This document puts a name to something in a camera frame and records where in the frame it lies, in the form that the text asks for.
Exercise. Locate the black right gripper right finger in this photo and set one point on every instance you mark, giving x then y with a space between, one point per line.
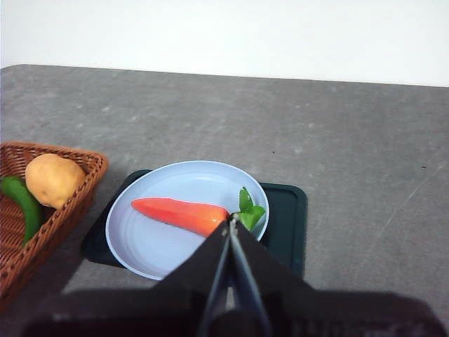
315 312

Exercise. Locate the orange carrot with green leaves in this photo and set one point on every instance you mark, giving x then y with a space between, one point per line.
182 212

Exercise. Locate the brown wicker basket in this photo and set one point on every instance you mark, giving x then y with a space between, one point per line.
21 252

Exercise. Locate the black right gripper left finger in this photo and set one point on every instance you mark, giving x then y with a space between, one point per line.
165 309

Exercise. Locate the light blue plate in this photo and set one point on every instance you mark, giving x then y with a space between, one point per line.
158 245

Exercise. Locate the green chili pepper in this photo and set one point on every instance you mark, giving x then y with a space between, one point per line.
28 210

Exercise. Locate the yellow-brown potato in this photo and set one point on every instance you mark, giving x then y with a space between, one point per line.
54 179

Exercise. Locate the dark green cutting board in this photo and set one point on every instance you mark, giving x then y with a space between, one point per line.
284 224

